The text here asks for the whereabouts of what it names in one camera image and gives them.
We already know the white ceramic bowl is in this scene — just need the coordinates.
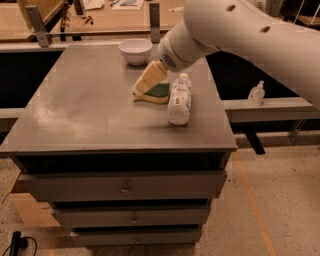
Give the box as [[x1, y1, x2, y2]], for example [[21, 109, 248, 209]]
[[119, 38, 153, 66]]

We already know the green and yellow sponge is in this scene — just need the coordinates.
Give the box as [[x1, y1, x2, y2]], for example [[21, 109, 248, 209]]
[[133, 83, 170, 104]]

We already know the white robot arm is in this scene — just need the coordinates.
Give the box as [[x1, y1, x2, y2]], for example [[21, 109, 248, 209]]
[[133, 0, 320, 108]]

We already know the grey drawer cabinet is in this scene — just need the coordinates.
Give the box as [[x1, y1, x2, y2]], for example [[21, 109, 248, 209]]
[[1, 45, 236, 234]]

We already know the top grey drawer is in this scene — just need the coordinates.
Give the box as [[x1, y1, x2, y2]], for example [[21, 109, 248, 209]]
[[18, 170, 226, 202]]

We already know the metal railing post middle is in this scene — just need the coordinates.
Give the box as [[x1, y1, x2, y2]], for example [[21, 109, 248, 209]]
[[149, 3, 160, 43]]

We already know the metal railing post left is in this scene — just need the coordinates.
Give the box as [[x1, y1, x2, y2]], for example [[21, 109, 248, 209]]
[[25, 5, 51, 47]]

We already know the metal railing post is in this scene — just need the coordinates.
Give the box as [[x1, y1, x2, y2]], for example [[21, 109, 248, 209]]
[[25, 5, 51, 47], [149, 3, 160, 43]]

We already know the plastic water bottle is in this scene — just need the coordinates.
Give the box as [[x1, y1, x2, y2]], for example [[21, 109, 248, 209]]
[[167, 73, 192, 125]]

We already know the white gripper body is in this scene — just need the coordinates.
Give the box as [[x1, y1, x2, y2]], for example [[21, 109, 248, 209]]
[[157, 21, 218, 72]]

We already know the middle grey drawer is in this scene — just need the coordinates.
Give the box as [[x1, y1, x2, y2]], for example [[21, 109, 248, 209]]
[[52, 206, 210, 228]]

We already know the grey drawer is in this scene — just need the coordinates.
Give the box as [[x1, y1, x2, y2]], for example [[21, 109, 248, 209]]
[[18, 170, 226, 202], [52, 206, 210, 228], [70, 228, 201, 247]]

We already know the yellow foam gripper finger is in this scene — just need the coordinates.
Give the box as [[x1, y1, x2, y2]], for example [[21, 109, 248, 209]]
[[133, 61, 167, 96]]

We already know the black power cable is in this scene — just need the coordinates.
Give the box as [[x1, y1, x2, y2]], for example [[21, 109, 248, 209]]
[[1, 231, 38, 256]]

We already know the white paper sheet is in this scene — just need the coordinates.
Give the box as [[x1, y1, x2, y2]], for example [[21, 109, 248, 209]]
[[112, 0, 144, 11]]

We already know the bottom grey drawer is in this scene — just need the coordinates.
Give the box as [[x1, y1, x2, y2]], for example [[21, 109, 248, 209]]
[[70, 228, 201, 247]]

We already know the clear hand sanitizer bottle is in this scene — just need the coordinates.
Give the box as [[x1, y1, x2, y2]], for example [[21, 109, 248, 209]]
[[247, 80, 265, 106]]

